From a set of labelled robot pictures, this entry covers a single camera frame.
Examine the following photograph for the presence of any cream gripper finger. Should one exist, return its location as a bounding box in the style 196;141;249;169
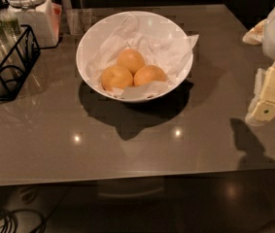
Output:
245;62;275;126
242;19;266;46

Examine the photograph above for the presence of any orange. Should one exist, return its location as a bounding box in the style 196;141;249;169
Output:
117;49;146;74
101;65;133;91
134;65;166;86

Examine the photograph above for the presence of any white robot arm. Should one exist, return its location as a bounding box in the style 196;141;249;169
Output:
243;7;275;126

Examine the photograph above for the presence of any white ceramic bowl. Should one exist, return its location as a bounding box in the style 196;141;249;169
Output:
75;10;194;104

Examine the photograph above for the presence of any white crumpled paper liner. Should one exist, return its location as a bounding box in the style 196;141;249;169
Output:
86;14;200;101

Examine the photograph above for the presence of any white ceramic lidded jar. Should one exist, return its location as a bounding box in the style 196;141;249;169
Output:
7;0;62;48

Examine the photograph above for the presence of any stacked clear cups back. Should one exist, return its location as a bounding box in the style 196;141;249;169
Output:
0;9;21;42

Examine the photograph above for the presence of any black wire rack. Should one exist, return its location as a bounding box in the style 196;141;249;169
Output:
0;23;42;102

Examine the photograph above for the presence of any black cable on floor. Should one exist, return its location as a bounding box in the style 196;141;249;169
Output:
0;208;48;233

